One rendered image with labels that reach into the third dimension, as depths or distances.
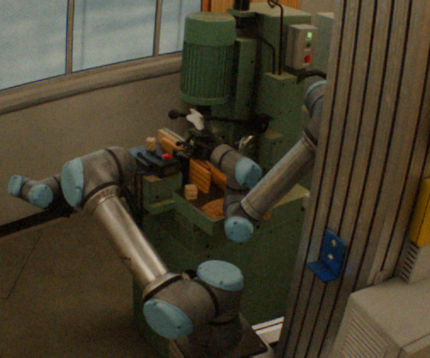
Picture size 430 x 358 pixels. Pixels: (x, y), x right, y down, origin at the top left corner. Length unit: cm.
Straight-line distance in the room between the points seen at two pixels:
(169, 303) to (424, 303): 59
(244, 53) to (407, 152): 111
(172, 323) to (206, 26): 99
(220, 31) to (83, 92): 152
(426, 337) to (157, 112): 285
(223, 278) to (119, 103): 219
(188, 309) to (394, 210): 55
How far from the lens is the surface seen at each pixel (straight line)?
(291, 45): 208
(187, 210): 200
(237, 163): 164
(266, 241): 228
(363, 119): 108
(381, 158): 105
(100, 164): 149
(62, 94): 322
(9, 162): 323
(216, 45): 192
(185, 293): 137
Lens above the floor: 192
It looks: 28 degrees down
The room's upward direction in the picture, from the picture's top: 5 degrees clockwise
